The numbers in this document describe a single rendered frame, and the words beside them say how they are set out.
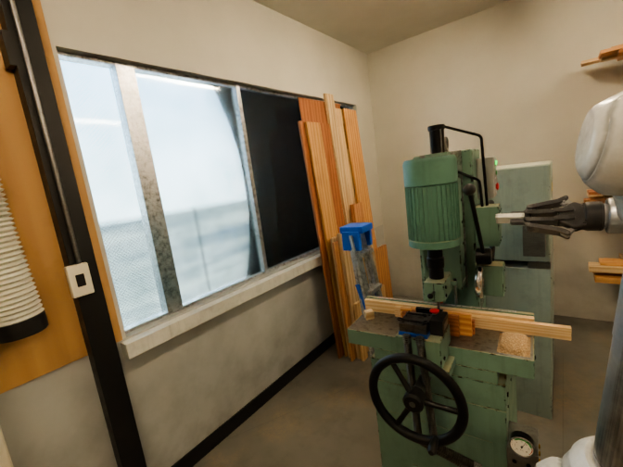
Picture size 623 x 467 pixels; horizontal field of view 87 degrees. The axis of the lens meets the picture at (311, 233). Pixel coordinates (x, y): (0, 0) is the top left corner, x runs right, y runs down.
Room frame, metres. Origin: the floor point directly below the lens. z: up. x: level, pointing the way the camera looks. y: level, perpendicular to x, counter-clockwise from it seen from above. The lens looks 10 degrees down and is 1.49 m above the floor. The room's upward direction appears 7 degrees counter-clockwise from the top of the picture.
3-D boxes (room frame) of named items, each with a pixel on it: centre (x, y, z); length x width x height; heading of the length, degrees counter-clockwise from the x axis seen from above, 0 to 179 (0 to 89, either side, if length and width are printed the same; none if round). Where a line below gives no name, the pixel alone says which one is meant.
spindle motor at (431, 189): (1.14, -0.43, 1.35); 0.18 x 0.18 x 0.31
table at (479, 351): (1.06, -0.37, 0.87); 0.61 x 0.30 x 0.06; 55
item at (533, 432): (0.87, -0.57, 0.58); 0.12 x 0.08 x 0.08; 145
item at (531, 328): (1.08, -0.52, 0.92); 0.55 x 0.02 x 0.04; 55
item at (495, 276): (1.20, -0.67, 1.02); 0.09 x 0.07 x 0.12; 55
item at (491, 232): (1.23, -0.68, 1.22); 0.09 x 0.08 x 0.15; 145
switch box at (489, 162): (1.32, -0.73, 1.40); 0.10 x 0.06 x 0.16; 145
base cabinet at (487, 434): (1.24, -0.50, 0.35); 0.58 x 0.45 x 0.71; 145
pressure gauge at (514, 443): (0.82, -0.53, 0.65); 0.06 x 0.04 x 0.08; 55
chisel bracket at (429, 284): (1.15, -0.45, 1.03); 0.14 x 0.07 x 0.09; 145
